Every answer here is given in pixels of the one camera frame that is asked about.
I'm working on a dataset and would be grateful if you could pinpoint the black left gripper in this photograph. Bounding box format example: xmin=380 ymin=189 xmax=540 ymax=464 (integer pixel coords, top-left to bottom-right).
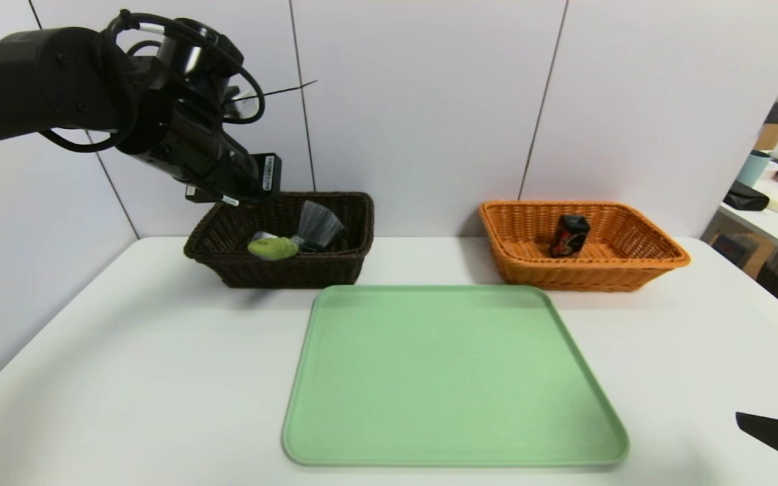
xmin=185 ymin=129 xmax=282 ymax=205

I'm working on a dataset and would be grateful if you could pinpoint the black brush green handle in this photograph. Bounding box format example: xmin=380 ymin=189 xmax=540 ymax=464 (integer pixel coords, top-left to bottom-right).
xmin=247 ymin=200 xmax=346 ymax=261

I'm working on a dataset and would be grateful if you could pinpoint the black red gum box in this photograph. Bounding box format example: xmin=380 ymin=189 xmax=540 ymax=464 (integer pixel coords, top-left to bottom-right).
xmin=550 ymin=214 xmax=592 ymax=259

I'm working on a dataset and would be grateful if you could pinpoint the dark brown wicker basket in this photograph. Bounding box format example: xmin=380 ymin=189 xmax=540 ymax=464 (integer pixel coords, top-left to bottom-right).
xmin=184 ymin=191 xmax=375 ymax=289

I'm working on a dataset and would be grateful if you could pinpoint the orange wicker basket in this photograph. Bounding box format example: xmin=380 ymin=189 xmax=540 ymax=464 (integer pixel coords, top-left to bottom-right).
xmin=479 ymin=200 xmax=693 ymax=292

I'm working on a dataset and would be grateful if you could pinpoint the light green plastic tray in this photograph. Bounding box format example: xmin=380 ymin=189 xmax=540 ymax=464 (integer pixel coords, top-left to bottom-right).
xmin=281 ymin=284 xmax=630 ymax=468

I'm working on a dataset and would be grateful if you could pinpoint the black pouch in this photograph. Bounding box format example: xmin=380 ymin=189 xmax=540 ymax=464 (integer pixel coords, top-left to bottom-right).
xmin=723 ymin=180 xmax=771 ymax=212

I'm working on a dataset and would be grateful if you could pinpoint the teal cup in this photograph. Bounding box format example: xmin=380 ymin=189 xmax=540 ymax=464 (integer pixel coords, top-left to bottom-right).
xmin=736 ymin=149 xmax=773 ymax=189

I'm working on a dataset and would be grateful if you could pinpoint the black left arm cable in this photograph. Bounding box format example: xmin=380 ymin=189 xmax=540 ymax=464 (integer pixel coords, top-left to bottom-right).
xmin=102 ymin=8 xmax=267 ymax=126

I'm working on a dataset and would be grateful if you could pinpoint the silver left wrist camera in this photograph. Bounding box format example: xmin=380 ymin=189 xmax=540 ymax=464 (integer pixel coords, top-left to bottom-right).
xmin=222 ymin=81 xmax=258 ymax=119

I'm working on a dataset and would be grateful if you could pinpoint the thin black cable tie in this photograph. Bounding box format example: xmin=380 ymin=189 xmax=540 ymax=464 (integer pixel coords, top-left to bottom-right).
xmin=234 ymin=80 xmax=317 ymax=103

